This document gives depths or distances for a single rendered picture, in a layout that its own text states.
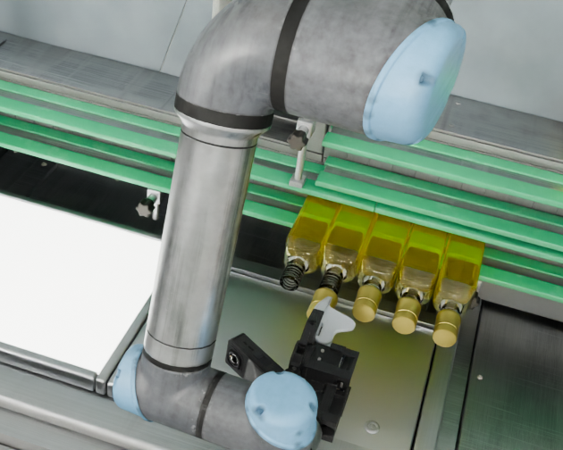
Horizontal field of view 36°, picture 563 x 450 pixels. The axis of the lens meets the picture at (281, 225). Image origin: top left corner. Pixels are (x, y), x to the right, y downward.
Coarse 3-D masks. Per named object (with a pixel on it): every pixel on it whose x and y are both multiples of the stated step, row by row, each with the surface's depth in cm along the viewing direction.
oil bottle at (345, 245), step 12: (348, 216) 137; (360, 216) 137; (372, 216) 138; (336, 228) 134; (348, 228) 134; (360, 228) 135; (372, 228) 140; (336, 240) 132; (348, 240) 132; (360, 240) 132; (324, 252) 130; (336, 252) 130; (348, 252) 130; (360, 252) 131; (324, 264) 130; (348, 264) 129; (348, 276) 130
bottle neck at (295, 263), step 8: (296, 256) 130; (288, 264) 130; (296, 264) 129; (304, 264) 130; (288, 272) 128; (296, 272) 128; (304, 272) 130; (280, 280) 128; (288, 280) 129; (296, 280) 127; (288, 288) 128; (296, 288) 128
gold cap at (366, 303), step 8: (360, 288) 127; (368, 288) 126; (376, 288) 126; (360, 296) 125; (368, 296) 124; (376, 296) 125; (360, 304) 123; (368, 304) 123; (376, 304) 124; (352, 312) 125; (360, 312) 124; (368, 312) 124; (360, 320) 125; (368, 320) 124
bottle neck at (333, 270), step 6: (336, 264) 129; (330, 270) 128; (336, 270) 128; (342, 270) 129; (324, 276) 128; (330, 276) 127; (336, 276) 127; (342, 276) 129; (324, 282) 126; (330, 282) 126; (336, 282) 127; (330, 288) 128; (336, 288) 126; (336, 294) 126
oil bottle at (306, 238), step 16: (304, 208) 138; (320, 208) 138; (336, 208) 139; (304, 224) 135; (320, 224) 135; (288, 240) 132; (304, 240) 131; (320, 240) 132; (288, 256) 132; (304, 256) 131; (320, 256) 132
